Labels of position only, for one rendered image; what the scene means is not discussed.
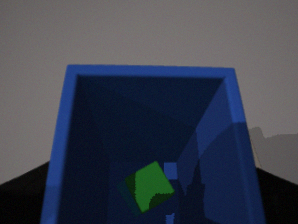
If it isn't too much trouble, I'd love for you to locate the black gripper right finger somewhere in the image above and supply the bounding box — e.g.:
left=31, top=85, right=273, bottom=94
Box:
left=256, top=167, right=298, bottom=224

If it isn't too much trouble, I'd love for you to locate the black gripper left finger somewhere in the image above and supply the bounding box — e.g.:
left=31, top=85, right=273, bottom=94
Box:
left=0, top=161, right=50, bottom=224

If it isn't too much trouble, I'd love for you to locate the blue square cup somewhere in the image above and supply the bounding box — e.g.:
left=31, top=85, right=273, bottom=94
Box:
left=40, top=64, right=267, bottom=224

